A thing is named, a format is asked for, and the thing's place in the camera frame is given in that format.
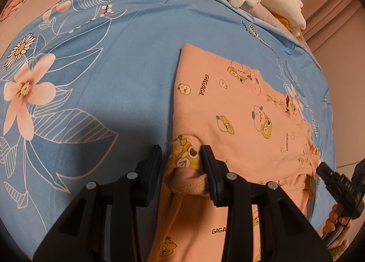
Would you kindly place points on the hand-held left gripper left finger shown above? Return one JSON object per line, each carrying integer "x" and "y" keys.
{"x": 154, "y": 170}

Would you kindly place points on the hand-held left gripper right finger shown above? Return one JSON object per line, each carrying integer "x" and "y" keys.
{"x": 211, "y": 179}

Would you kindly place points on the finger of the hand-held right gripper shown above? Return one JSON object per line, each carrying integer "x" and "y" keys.
{"x": 323, "y": 171}

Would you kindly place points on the pink printed baby romper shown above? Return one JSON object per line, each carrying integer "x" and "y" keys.
{"x": 233, "y": 108}

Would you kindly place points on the person's right hand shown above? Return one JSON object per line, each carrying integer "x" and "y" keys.
{"x": 335, "y": 215}

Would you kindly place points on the blue floral blanket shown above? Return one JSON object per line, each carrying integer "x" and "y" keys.
{"x": 128, "y": 65}

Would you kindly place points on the pink curtain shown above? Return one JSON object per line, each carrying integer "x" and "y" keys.
{"x": 333, "y": 13}

